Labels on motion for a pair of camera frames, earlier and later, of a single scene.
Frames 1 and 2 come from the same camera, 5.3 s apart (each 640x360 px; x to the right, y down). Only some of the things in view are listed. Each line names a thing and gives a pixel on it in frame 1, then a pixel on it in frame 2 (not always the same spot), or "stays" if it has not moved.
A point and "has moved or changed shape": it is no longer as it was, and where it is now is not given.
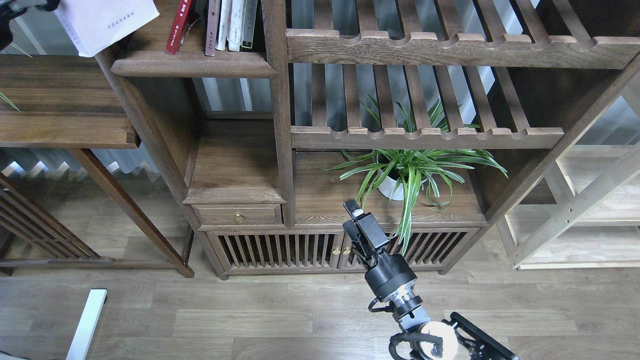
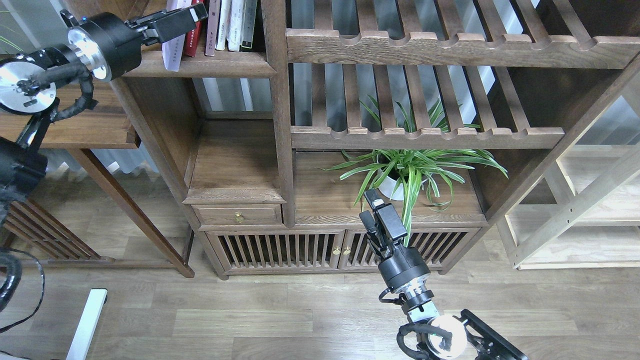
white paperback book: [92, 25] has moved or changed shape
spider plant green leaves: [408, 173] stays
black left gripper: [10, 9] → [109, 47]
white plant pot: [387, 187] stays
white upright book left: [223, 24] stays
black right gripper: [387, 272] → [406, 263]
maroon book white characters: [214, 8] stays
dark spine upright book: [249, 19] stays
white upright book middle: [235, 25] stays
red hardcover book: [177, 26] has moved or changed shape
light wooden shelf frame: [584, 213] stays
